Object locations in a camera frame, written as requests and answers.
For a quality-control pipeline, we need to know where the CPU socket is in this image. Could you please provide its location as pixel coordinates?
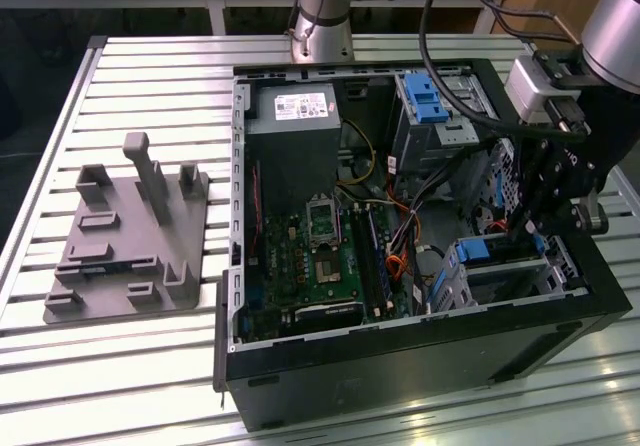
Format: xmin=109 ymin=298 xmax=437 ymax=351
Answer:
xmin=312 ymin=248 xmax=351 ymax=287

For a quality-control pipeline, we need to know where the blue bay latch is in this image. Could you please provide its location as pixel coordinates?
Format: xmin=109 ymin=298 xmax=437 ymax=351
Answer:
xmin=428 ymin=258 xmax=454 ymax=313

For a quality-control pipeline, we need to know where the metal disk cage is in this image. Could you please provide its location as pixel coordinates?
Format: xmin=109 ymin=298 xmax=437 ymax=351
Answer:
xmin=392 ymin=73 xmax=484 ymax=180

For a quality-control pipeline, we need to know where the metal disk bay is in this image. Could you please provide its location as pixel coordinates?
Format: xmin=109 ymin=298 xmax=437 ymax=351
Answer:
xmin=429 ymin=233 xmax=591 ymax=315

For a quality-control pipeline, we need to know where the thin red wire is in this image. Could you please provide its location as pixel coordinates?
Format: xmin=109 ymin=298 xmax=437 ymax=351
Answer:
xmin=252 ymin=163 xmax=266 ymax=260

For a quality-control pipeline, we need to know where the black and orange wire bundle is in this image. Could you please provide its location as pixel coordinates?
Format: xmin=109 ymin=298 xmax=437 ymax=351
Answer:
xmin=382 ymin=180 xmax=431 ymax=287

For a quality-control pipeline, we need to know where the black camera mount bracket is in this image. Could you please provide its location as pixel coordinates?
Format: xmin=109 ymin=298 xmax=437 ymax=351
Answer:
xmin=532 ymin=48 xmax=609 ymax=90

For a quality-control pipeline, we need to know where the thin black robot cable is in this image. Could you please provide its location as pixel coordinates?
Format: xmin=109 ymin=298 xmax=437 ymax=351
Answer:
xmin=452 ymin=0 xmax=584 ymax=47

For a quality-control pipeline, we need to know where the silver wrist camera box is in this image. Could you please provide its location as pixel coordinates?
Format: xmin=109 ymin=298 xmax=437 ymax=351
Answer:
xmin=504 ymin=55 xmax=584 ymax=125

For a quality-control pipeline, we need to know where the black RAM slot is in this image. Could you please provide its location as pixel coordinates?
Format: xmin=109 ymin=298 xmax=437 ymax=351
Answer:
xmin=364 ymin=204 xmax=392 ymax=315
xmin=357 ymin=204 xmax=385 ymax=316
xmin=372 ymin=205 xmax=399 ymax=312
xmin=349 ymin=204 xmax=379 ymax=317

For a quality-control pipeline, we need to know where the green RAM stick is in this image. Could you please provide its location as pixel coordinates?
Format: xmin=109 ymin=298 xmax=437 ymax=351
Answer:
xmin=79 ymin=262 xmax=136 ymax=276

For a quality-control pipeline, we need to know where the grey parts rack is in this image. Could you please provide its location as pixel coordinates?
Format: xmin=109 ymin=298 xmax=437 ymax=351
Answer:
xmin=43 ymin=131 xmax=211 ymax=325

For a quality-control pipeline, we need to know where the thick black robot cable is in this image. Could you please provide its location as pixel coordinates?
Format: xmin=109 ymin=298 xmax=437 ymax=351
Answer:
xmin=418 ymin=0 xmax=589 ymax=142

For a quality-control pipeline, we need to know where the green motherboard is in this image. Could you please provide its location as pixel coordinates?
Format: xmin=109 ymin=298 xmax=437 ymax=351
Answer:
xmin=239 ymin=200 xmax=416 ymax=340

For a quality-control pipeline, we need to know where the grey power supply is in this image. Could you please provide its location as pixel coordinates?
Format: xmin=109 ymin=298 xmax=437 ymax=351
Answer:
xmin=244 ymin=83 xmax=344 ymax=217

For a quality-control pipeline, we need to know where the hard disk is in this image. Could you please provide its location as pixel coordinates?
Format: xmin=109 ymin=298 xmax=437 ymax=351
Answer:
xmin=457 ymin=233 xmax=549 ymax=270

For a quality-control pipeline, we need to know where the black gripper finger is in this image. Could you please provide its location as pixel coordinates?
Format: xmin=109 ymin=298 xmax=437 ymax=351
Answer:
xmin=522 ymin=190 xmax=586 ymax=240
xmin=507 ymin=135 xmax=559 ymax=245

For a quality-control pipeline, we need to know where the black graphics card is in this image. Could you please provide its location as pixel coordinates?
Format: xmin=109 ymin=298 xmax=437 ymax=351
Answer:
xmin=292 ymin=301 xmax=366 ymax=330

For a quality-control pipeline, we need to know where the blue disk carrier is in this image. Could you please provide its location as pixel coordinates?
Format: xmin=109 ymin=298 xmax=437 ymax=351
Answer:
xmin=403 ymin=73 xmax=449 ymax=123

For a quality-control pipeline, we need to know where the yellow wire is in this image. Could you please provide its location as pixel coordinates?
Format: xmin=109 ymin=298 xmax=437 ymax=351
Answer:
xmin=337 ymin=118 xmax=379 ymax=187

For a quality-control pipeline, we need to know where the black PC case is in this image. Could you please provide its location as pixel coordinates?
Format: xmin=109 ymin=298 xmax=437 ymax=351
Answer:
xmin=213 ymin=58 xmax=634 ymax=430

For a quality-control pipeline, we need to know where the metal socket cover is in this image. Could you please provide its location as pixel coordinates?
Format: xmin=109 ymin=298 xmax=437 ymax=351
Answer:
xmin=304 ymin=193 xmax=341 ymax=247

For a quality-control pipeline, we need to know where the black disk power wire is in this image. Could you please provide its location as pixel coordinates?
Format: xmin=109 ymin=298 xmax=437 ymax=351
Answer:
xmin=399 ymin=158 xmax=481 ymax=247

